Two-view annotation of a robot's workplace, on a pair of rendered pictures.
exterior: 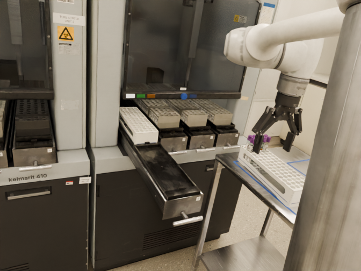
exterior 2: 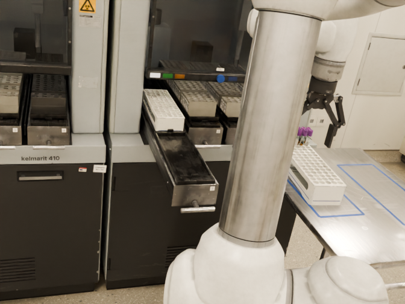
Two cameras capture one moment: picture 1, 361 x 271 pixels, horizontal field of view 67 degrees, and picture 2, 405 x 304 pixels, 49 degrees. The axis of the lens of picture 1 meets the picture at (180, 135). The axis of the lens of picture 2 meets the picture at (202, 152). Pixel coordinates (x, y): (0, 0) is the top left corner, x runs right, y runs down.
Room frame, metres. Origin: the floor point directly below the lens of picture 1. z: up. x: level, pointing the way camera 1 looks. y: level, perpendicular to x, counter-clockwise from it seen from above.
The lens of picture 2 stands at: (-0.40, -0.23, 1.44)
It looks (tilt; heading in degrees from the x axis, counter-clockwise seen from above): 26 degrees down; 10
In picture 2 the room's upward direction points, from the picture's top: 9 degrees clockwise
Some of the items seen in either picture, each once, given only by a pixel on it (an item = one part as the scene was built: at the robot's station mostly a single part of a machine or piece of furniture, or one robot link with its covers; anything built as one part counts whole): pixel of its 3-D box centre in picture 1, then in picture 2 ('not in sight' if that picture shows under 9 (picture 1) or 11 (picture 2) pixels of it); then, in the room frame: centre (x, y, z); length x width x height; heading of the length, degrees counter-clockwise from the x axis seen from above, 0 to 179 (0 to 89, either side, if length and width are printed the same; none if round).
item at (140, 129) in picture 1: (135, 125); (161, 110); (1.12, 0.21, 0.83); 0.30 x 0.10 x 0.06; 30
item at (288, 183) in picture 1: (272, 171); (306, 169); (0.86, -0.34, 0.85); 0.30 x 0.10 x 0.06; 25
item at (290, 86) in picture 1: (291, 85); (326, 68); (0.89, -0.33, 1.16); 0.09 x 0.09 x 0.06
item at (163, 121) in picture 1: (168, 121); (201, 108); (1.18, 0.07, 0.85); 0.12 x 0.02 x 0.06; 121
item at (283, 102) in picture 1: (284, 106); (320, 93); (0.89, -0.33, 1.08); 0.08 x 0.07 x 0.09; 115
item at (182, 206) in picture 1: (148, 155); (170, 143); (0.96, 0.12, 0.78); 0.73 x 0.14 x 0.09; 30
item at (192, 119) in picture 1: (196, 120); (238, 108); (1.26, -0.06, 0.85); 0.12 x 0.02 x 0.06; 119
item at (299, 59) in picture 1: (298, 49); (332, 28); (0.89, -0.32, 1.26); 0.13 x 0.11 x 0.16; 95
